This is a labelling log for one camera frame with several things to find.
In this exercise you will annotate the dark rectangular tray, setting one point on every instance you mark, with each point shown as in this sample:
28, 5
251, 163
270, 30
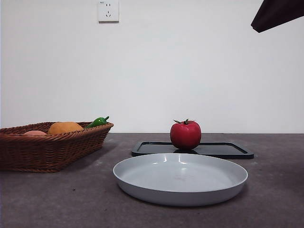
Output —
221, 149

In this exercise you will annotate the brown wicker basket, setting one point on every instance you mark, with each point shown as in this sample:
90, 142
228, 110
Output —
47, 152

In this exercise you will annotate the pale grey round plate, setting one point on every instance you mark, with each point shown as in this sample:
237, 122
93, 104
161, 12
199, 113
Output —
180, 183

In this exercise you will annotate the pale pink vegetable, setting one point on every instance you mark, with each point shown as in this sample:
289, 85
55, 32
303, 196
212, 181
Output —
35, 133

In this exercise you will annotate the orange round fruit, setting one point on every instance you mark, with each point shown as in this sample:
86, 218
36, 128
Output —
65, 127

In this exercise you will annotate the white wall socket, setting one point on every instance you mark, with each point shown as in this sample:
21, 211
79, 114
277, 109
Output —
108, 12

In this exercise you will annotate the red tomato with green stem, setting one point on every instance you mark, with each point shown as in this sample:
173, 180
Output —
185, 135

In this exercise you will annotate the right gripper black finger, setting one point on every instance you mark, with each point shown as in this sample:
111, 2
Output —
278, 14

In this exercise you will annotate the green pepper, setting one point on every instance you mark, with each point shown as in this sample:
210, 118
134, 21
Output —
97, 122

